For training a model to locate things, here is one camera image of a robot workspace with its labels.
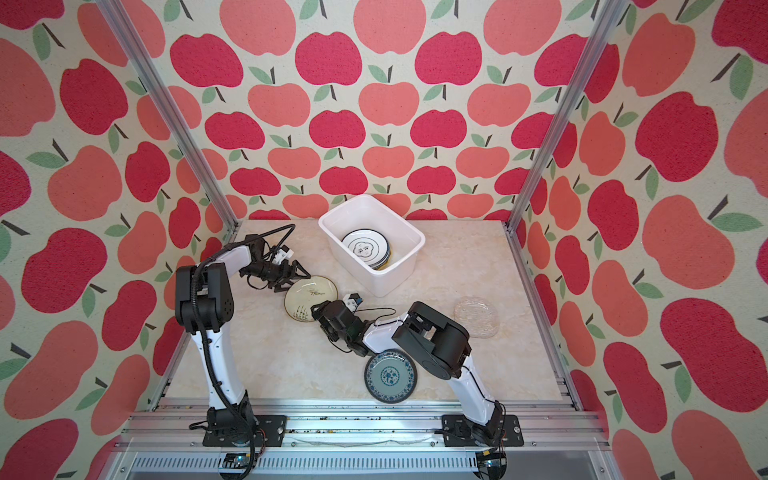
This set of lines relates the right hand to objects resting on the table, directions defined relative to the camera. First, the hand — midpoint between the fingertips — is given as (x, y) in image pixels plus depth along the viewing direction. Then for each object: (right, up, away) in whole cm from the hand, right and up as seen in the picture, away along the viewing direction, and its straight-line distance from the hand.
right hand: (316, 311), depth 91 cm
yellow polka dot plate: (+20, +13, +13) cm, 27 cm away
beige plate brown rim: (-6, +5, +8) cm, 11 cm away
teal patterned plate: (+23, -17, -7) cm, 29 cm away
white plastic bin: (+16, +33, +17) cm, 40 cm away
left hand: (-6, +8, +9) cm, 14 cm away
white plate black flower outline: (+15, +21, +20) cm, 33 cm away
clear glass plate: (+52, -3, +5) cm, 52 cm away
